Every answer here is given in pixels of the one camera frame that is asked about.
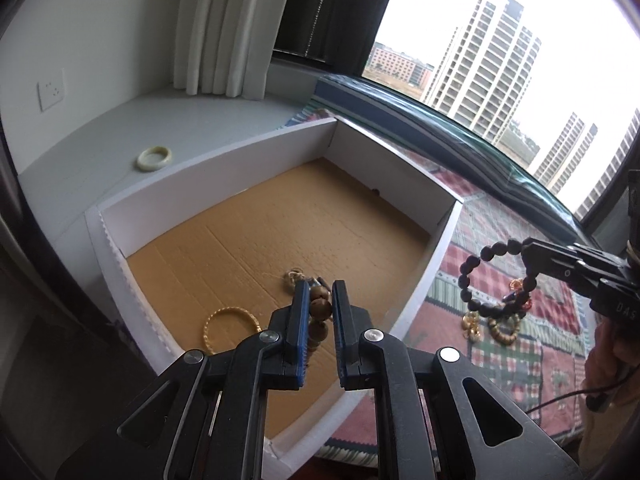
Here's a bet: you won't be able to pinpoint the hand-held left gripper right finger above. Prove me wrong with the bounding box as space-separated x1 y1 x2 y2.
332 280 586 480

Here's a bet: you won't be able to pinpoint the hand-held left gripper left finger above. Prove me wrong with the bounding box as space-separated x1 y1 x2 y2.
55 280 313 480

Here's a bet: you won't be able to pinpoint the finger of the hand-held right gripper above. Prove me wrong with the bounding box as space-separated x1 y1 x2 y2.
530 259 608 296
522 239 626 267

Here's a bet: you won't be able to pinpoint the red bead bracelet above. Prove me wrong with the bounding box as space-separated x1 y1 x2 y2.
502 277 533 316

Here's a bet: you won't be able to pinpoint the brown wooden bead bracelet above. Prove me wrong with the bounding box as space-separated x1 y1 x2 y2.
309 285 333 366

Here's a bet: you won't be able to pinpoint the black bead bracelet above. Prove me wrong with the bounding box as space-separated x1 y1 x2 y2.
459 240 541 318

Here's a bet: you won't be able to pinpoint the beige wooden bead bracelet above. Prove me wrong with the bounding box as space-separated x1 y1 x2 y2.
487 317 523 346

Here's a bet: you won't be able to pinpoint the small gold bead ornament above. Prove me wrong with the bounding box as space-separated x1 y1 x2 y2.
462 310 483 341

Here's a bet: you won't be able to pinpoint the white box with cardboard bottom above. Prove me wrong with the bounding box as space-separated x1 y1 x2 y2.
85 115 466 476

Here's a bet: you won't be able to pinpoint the person's right hand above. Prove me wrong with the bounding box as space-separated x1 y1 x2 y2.
582 317 640 461

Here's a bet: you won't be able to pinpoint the gold twisted bangle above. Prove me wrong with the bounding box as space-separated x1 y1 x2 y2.
202 307 263 356

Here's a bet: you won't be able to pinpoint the patchwork plaid blanket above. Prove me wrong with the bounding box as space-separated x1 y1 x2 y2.
285 105 596 466

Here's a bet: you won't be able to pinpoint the tall high-rise building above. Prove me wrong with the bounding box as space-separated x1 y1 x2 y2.
422 0 543 143

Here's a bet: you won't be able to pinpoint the pale jade bangle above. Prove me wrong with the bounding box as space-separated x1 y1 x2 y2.
136 145 173 172

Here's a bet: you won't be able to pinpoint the low-rise buildings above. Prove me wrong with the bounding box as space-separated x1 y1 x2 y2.
367 42 436 88

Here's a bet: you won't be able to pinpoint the dark window blind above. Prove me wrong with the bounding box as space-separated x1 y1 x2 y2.
272 0 406 76

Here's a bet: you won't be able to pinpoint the white curtain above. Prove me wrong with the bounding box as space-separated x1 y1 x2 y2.
172 0 296 101

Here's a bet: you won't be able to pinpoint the black cable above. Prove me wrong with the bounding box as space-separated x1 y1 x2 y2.
525 370 631 416

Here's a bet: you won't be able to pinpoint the dark window sill rail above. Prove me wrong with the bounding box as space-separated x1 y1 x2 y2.
312 74 601 246

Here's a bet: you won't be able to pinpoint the white wall socket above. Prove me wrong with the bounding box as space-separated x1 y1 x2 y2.
37 69 67 112

